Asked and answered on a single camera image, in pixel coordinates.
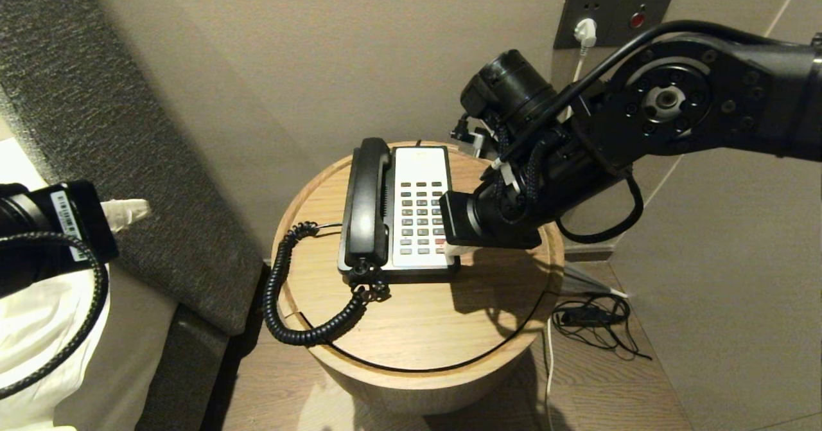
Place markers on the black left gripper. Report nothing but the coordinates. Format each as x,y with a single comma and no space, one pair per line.
29,245

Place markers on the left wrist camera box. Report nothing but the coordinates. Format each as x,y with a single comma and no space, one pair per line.
87,219

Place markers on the dark grey bed frame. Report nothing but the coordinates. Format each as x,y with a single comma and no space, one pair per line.
186,379

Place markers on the white power plug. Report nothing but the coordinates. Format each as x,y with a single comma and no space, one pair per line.
584,31

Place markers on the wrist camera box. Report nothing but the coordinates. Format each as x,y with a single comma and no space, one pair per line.
87,219
457,216

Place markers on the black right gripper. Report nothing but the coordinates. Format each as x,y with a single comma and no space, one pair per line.
507,216

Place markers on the grey fabric bed headboard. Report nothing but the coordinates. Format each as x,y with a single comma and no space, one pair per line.
128,161

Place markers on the dark grey wall socket panel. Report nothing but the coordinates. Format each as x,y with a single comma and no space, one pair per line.
578,4

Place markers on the black and white desk telephone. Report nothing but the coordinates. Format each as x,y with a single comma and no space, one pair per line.
420,167

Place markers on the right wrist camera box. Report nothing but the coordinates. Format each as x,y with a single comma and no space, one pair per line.
457,216

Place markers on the round wooden side table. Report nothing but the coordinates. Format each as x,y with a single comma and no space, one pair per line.
417,315

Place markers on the white pillow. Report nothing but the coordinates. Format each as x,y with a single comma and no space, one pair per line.
38,328

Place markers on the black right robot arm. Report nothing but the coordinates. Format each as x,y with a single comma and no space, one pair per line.
706,97

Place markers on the transparent folded umbrella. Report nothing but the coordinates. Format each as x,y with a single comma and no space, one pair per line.
581,283

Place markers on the wooden baseboard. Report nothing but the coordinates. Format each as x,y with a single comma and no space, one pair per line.
587,253

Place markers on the black telephone handset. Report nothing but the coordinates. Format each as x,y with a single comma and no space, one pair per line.
369,200

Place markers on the beige bed sheet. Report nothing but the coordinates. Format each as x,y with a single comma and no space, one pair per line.
128,367

